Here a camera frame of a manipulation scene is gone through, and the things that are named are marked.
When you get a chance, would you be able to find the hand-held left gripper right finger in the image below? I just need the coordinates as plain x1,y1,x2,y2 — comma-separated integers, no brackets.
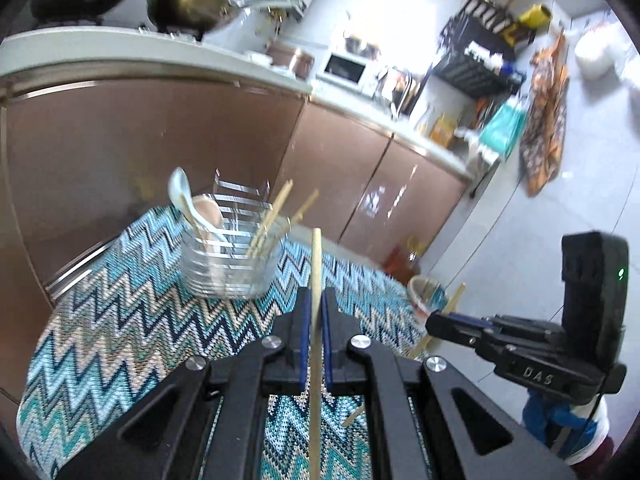
322,287,576,480

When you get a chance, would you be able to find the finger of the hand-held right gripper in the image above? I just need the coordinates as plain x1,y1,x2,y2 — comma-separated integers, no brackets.
425,311,503,357

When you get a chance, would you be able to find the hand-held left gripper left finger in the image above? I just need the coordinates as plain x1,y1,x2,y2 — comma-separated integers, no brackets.
55,287,313,480

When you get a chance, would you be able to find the bamboo chopstick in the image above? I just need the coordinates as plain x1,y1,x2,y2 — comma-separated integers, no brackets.
407,282,467,360
307,227,323,480
245,178,295,258
341,404,368,428
257,189,321,258

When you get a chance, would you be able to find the clear utensil holder wire frame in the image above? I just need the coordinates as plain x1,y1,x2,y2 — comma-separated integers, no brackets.
179,167,286,301

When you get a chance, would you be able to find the pink ceramic spoon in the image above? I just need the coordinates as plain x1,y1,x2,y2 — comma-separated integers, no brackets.
192,197,223,241

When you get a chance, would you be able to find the light blue ceramic spoon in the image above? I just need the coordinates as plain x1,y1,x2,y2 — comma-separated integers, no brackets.
167,167,211,241

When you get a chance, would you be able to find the person's right hand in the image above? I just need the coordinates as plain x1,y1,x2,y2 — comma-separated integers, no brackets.
521,392,601,449

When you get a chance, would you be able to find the white and maroon garment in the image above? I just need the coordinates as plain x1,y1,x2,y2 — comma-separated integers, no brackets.
567,394,621,468

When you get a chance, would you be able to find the zigzag woven mat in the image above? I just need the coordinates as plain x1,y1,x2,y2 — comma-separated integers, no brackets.
17,205,436,480

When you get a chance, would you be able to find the orange patterned apron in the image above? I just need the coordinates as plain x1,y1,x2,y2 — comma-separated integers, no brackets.
519,30,571,196

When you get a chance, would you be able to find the teal bag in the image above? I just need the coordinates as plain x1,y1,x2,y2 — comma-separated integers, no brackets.
479,97,528,161

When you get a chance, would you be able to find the orange box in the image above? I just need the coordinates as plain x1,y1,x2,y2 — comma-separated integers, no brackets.
429,112,458,148

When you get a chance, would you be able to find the white plastic bag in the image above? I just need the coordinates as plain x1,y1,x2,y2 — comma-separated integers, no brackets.
574,22,633,81

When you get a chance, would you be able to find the black dish rack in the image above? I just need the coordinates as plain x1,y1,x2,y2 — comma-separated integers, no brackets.
432,0,538,101

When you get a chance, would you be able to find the white microwave oven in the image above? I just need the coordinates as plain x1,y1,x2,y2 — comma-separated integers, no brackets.
320,50,371,86

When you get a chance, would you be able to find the pink cooking pot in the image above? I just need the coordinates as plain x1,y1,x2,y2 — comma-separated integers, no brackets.
267,42,316,78

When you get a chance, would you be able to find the yellow container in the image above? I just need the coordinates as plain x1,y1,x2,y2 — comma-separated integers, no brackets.
517,4,553,28

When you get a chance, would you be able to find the small steel pot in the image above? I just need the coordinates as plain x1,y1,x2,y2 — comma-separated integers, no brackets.
342,30,381,58

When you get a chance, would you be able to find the steel wok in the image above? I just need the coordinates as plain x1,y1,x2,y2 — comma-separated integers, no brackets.
146,0,281,36

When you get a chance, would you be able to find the white kitchen countertop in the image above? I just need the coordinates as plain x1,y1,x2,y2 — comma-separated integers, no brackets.
0,27,501,181

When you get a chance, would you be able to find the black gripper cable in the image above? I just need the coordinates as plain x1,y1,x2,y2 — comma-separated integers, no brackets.
560,394,608,458

